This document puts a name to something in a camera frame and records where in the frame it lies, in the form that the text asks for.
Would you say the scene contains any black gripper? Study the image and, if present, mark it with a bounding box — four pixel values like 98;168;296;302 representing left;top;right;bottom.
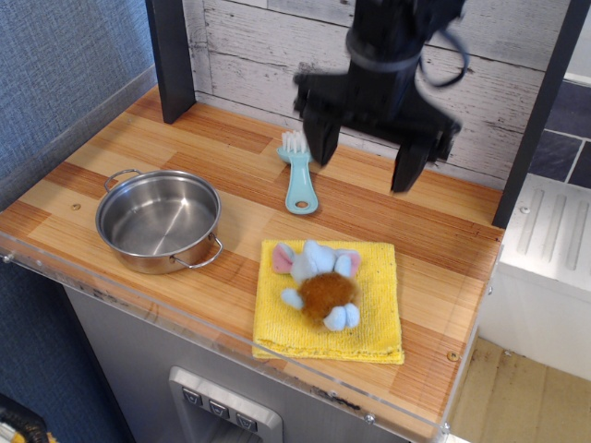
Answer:
294;56;461;193

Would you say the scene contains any blue and brown plush toy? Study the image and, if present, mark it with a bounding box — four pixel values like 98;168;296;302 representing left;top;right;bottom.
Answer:
271;240;361;331

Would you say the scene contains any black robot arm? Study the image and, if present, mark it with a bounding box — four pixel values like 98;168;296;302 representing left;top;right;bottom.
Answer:
294;1;469;193

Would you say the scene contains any yellow folded towel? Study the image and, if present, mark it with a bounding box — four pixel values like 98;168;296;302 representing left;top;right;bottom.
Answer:
252;240;404;365

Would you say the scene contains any grey toy fridge cabinet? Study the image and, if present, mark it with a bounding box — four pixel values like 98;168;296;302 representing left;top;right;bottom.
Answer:
66;288;442;442

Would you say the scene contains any light blue dish brush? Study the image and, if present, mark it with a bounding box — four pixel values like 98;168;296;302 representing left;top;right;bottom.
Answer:
276;130;319;215

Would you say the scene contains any stainless steel pot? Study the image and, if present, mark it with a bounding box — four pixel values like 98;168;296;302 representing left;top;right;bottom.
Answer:
95;169;224;274

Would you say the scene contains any white ridged side counter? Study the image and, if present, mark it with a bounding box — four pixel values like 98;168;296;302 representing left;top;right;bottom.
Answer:
479;174;590;378

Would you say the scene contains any clear acrylic edge guard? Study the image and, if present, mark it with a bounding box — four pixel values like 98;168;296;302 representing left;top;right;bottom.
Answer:
1;228;501;442

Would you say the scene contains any silver dispenser button panel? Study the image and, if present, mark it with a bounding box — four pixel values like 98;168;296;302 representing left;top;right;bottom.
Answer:
169;366;283;442

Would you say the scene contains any yellow black object corner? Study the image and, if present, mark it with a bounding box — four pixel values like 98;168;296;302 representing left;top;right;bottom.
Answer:
1;395;57;443

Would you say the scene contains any black right shelf post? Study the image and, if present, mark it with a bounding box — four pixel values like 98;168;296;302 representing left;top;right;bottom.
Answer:
492;0;590;229

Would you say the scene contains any black shelf post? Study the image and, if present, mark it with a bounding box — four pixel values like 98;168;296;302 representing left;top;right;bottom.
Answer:
145;0;196;124
492;0;590;229

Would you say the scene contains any black left shelf post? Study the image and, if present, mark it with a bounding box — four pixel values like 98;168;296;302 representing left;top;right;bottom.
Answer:
145;0;196;124

